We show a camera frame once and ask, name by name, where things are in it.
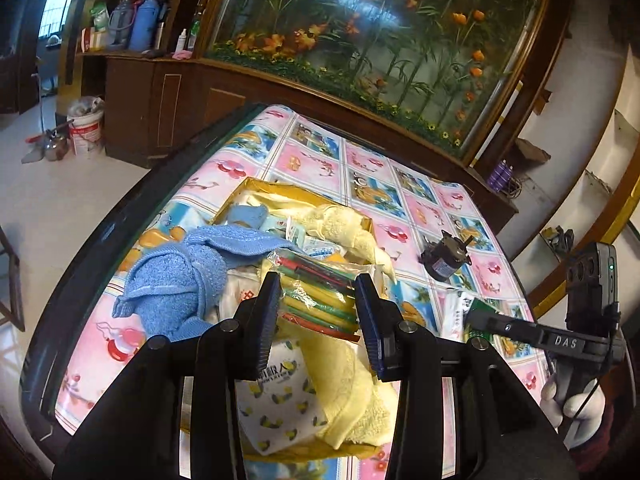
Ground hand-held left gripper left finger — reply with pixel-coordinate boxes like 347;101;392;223
52;272;283;480

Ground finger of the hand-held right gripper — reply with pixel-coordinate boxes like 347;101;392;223
466;306;545;348

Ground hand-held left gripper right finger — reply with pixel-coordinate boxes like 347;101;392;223
354;274;578;480

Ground white packet with red print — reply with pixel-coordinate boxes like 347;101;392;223
219;266;267;322

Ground white tissue pack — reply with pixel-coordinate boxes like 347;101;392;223
439;291;482;342

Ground pack of coloured pens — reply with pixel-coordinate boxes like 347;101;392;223
264;251;372;337

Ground yellow towel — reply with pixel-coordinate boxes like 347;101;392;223
274;319;398;450
294;204;397;283

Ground lemon print tissue pack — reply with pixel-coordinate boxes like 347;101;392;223
234;339;330;457

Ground small light blue towel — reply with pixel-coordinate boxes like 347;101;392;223
226;204;270;234

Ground yellow cardboard box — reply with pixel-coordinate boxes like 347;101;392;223
179;176;402;462

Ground person's right forearm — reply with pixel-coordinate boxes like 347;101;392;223
569;400;640;473

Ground person's right hand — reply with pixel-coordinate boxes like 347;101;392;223
541;374;609;450

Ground small white blue packet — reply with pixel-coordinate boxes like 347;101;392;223
299;239;343;263

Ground small black motor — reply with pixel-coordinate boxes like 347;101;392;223
419;230;475;282

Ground purple bottles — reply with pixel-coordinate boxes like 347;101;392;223
487;159;514;194

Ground brown cardboard piece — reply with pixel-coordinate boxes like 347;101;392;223
516;137;552;164

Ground wooden chair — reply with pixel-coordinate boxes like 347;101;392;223
0;224;27;333

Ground white plastic bucket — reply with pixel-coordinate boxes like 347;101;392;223
66;96;107;157

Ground metal oil can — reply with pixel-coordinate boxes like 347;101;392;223
43;130;69;163

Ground aquarium with artificial flowers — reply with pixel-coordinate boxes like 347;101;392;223
206;0;547;155

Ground blue thermos flask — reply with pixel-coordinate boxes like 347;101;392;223
129;0;162;54

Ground grey kettle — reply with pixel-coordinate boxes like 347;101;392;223
107;2;134;52

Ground window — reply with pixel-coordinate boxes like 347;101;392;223
39;0;84;39

